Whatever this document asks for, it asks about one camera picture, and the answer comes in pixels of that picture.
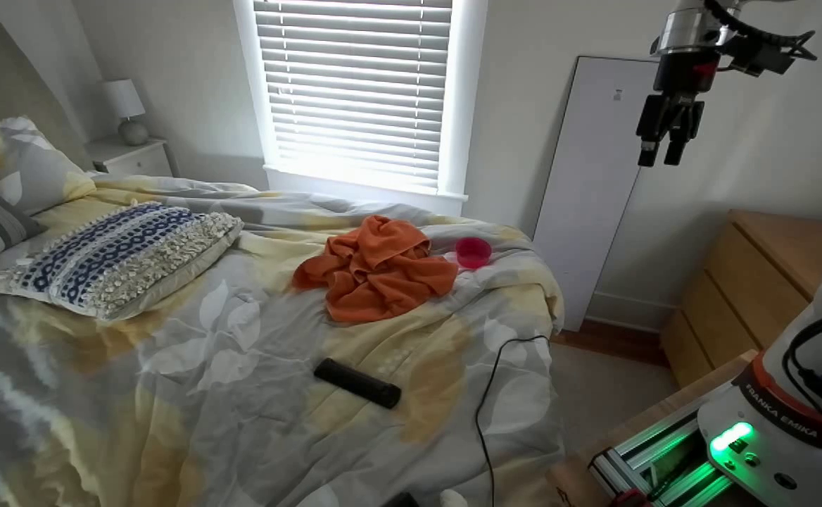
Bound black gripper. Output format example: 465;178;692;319
637;52;717;167

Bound orange towel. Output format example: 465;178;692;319
289;215;455;323

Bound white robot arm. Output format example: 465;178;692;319
637;0;822;507

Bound white leaning board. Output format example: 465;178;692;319
534;56;656;330

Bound wooden dresser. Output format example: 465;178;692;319
661;211;822;385

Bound pink bowl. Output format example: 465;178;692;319
455;236;493;271

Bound white window blinds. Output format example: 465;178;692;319
252;0;454;191

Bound black remote control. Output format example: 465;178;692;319
313;357;403;409

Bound floral yellow grey bedspread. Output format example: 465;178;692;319
0;178;564;507

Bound white nightstand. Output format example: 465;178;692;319
88;139;171;178

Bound white table lamp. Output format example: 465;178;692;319
100;80;151;146

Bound blue patterned white pillow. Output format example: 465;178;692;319
0;204;243;321

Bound yellow grey floral pillow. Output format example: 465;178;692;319
0;116;96;215

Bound grey upholstered headboard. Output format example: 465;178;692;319
0;23;91;168

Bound black cable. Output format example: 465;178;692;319
473;332;552;507

